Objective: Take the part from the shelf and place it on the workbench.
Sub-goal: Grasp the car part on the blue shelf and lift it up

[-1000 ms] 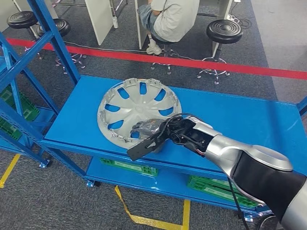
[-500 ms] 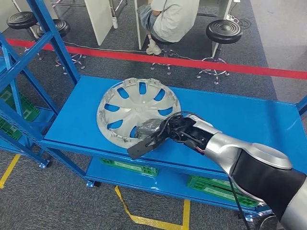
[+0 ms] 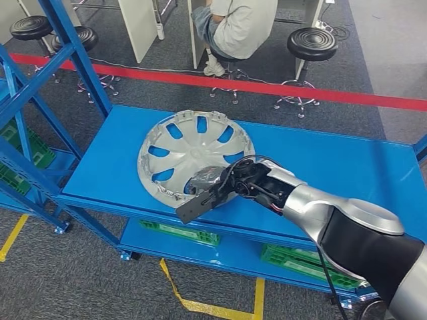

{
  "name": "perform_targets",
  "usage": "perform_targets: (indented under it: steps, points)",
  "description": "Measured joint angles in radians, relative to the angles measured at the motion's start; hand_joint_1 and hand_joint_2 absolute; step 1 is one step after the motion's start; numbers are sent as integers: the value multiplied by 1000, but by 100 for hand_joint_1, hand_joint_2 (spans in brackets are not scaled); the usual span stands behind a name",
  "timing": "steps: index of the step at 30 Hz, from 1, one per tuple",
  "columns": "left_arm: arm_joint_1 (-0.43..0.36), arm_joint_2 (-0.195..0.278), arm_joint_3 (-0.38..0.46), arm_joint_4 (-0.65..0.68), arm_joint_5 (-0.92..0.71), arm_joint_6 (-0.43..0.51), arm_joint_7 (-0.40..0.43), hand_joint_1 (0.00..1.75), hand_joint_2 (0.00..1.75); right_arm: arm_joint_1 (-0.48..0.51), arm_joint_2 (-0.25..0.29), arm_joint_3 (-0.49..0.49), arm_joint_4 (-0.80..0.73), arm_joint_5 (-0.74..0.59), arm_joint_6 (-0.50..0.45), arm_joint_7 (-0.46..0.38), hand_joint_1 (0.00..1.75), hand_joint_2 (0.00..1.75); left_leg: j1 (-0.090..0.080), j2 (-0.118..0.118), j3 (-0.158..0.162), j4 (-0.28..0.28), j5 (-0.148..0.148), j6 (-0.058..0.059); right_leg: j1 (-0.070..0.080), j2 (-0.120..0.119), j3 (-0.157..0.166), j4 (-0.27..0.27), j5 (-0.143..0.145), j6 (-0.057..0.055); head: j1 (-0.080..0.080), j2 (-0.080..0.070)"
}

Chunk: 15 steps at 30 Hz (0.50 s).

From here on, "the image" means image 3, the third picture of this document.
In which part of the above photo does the white power strip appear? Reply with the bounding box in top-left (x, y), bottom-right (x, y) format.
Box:
top-left (314, 19), bottom-right (334, 33)

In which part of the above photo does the blue metal shelf cart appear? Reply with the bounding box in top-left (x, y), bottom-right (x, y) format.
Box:
top-left (55, 104), bottom-right (427, 305)

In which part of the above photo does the silver plastic wheel cover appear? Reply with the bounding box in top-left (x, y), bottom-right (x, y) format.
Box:
top-left (137, 110), bottom-right (255, 210)

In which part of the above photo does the blue metal shelving rack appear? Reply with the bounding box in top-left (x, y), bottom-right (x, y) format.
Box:
top-left (0, 0), bottom-right (113, 235)

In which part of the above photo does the white desk panel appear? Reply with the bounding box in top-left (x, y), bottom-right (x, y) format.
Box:
top-left (295, 0), bottom-right (324, 81)
top-left (117, 0), bottom-right (158, 63)
top-left (187, 0), bottom-right (210, 69)

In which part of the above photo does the seated person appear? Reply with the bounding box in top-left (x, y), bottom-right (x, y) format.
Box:
top-left (190, 0), bottom-right (278, 78)

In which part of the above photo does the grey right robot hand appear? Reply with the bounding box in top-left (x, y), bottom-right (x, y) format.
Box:
top-left (185, 166), bottom-right (231, 197)

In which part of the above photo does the green plastic crate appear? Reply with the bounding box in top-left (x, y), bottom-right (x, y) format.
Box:
top-left (260, 243), bottom-right (364, 290)
top-left (0, 119), bottom-right (56, 195)
top-left (139, 219), bottom-right (221, 247)

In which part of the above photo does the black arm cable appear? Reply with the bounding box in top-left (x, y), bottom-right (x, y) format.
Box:
top-left (317, 247), bottom-right (341, 320)

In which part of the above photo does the black round swivel stool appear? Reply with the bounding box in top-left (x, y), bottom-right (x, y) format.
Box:
top-left (209, 46), bottom-right (249, 105)
top-left (51, 25), bottom-right (121, 104)
top-left (10, 15), bottom-right (61, 84)
top-left (274, 27), bottom-right (339, 119)

